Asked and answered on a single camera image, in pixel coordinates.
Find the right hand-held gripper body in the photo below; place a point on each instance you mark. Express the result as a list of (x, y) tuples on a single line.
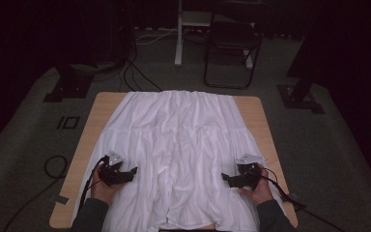
[(248, 175)]

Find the white skirt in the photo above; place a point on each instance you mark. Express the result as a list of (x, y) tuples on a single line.
[(180, 145)]

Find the black folding chair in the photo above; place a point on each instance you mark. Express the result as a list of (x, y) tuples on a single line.
[(232, 38)]

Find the person's left hand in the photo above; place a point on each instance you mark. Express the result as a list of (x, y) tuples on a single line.
[(102, 191)]

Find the white metal stand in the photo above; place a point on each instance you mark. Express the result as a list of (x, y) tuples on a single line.
[(178, 38)]

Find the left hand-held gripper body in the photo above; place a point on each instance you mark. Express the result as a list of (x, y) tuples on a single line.
[(111, 174)]

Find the black stand base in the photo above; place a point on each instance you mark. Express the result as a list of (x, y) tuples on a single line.
[(69, 87), (299, 98)]

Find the dark equipment cabinet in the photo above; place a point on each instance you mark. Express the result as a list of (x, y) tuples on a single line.
[(122, 32)]

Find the person's right hand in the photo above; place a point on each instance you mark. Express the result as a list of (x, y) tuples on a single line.
[(261, 190)]

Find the grey floor tape piece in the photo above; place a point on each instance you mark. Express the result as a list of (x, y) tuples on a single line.
[(61, 199)]

